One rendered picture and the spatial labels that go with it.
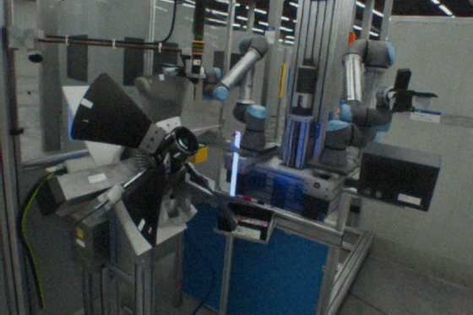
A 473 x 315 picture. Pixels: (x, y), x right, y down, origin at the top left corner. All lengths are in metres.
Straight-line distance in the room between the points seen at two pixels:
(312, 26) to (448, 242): 1.97
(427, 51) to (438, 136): 0.63
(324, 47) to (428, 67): 1.06
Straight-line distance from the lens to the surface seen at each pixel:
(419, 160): 1.25
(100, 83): 1.04
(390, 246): 3.00
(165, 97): 1.25
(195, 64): 1.15
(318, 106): 1.87
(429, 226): 2.91
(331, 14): 1.89
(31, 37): 1.31
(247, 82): 1.96
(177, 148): 1.05
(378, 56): 1.66
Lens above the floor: 1.48
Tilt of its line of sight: 13 degrees down
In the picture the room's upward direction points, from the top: 5 degrees clockwise
